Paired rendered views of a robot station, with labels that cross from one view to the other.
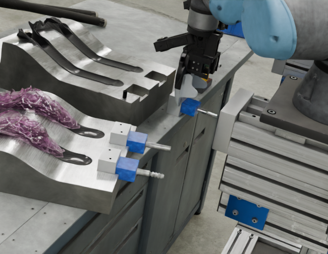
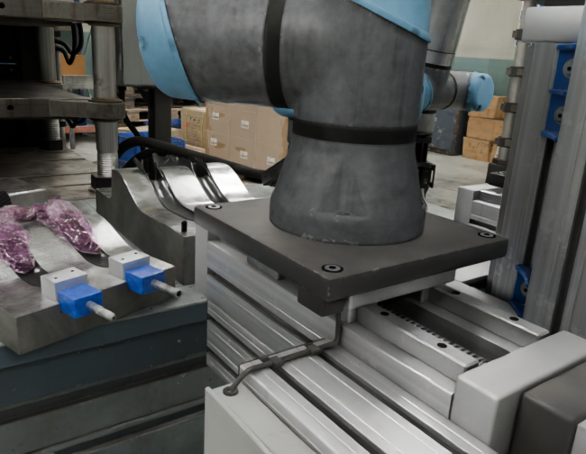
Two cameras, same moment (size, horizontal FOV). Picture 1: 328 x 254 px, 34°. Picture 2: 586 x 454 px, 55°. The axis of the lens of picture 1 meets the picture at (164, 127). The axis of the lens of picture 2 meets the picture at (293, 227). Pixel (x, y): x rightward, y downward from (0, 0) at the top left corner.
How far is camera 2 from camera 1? 0.78 m
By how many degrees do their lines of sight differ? 33
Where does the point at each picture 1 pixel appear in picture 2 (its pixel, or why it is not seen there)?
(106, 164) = (47, 285)
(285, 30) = (151, 25)
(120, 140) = (118, 270)
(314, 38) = (208, 39)
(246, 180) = (226, 349)
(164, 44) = (268, 173)
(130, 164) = (82, 292)
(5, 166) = not seen: outside the picture
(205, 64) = not seen: hidden behind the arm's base
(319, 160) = (291, 310)
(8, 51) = (114, 179)
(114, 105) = (172, 241)
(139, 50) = not seen: hidden behind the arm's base
